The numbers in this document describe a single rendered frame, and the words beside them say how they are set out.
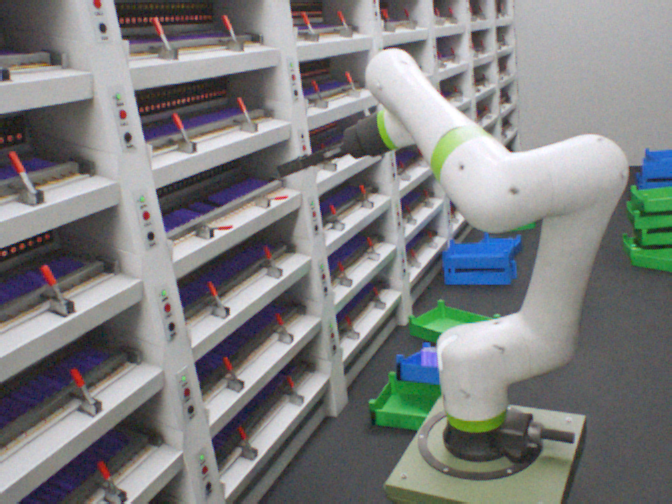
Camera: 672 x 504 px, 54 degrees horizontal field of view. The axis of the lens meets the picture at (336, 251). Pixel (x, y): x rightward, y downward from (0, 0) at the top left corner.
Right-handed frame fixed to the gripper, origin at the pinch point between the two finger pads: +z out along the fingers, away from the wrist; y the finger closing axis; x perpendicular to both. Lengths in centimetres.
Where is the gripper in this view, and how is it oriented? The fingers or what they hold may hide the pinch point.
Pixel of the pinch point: (293, 166)
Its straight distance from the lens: 161.4
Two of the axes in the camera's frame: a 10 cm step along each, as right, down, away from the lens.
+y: -4.1, 3.3, -8.5
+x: 3.7, 9.1, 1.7
